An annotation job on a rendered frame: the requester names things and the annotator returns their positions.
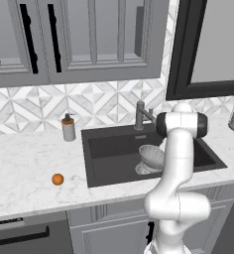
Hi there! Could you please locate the black wall cupboard handle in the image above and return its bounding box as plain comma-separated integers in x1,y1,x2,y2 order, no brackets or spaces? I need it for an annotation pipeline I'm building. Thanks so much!
47,3,63,74
19,3,40,74

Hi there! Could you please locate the orange tangerine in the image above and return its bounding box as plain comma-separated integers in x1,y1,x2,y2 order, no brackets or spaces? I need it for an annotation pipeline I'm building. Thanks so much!
51,173,64,187

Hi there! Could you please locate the grey base cupboard door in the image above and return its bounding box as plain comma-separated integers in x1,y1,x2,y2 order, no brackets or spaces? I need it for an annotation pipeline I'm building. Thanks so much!
68,213,157,254
184,194,234,254

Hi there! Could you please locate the black base cupboard handle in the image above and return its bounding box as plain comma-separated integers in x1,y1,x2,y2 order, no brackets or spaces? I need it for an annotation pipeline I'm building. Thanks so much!
147,220,156,246

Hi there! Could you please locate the black dishwasher handle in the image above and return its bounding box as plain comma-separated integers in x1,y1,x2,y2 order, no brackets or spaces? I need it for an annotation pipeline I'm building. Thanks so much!
0,225,51,248

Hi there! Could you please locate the grey wall cupboard door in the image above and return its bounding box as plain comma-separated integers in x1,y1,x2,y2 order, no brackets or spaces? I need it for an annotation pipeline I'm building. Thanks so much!
36,0,172,85
0,0,52,88

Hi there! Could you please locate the grey sink faucet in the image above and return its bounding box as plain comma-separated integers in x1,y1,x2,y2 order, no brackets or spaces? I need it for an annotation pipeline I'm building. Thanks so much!
134,100,157,131

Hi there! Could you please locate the white colander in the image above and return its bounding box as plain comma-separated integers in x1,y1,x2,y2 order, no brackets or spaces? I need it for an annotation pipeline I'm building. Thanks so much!
134,144,166,177

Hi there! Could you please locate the grey soap dispenser orange collar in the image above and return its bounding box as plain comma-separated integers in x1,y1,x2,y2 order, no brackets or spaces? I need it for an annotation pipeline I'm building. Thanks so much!
60,112,77,143

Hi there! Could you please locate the dark grey sink basin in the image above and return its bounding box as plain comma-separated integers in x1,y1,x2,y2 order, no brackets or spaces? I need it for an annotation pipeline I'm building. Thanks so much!
80,122,228,189

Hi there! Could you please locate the dark grey dishwasher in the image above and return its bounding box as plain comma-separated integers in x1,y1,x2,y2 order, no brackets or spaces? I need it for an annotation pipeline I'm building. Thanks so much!
0,210,74,254

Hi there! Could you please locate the black window frame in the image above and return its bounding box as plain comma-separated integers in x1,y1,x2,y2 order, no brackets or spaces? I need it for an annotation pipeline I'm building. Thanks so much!
165,0,234,101

